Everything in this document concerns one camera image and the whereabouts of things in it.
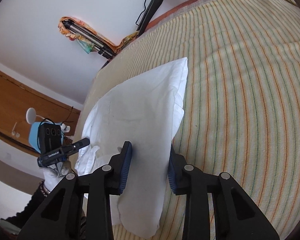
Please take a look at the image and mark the black sleeved left forearm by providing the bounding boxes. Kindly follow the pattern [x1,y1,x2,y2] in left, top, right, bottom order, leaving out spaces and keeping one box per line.
[0,180,50,232]

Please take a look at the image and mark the white cloth garment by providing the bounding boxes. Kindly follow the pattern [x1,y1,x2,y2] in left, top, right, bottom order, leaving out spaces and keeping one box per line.
[75,58,188,239]

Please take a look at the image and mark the brown wooden door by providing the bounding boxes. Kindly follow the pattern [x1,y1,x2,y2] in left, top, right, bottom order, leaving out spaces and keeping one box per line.
[0,71,81,157]

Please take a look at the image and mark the colourful patterned cloth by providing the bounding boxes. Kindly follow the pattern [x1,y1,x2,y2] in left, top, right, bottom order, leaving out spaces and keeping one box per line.
[58,16,139,60]

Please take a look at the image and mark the white round lamp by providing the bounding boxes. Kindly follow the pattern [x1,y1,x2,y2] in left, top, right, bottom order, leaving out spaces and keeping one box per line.
[26,107,44,125]

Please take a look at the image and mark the white gloved left hand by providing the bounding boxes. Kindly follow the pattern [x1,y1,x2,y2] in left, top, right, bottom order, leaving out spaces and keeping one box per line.
[42,160,72,192]

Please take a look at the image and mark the folded black tripod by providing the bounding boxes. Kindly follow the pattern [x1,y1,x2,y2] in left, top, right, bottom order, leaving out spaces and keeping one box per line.
[62,19,116,60]

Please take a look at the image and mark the black cable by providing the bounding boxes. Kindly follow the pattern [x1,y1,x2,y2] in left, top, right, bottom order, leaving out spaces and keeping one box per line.
[135,0,156,27]

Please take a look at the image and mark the black tripod stand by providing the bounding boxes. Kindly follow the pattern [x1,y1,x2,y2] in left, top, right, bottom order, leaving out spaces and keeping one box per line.
[136,0,164,37]

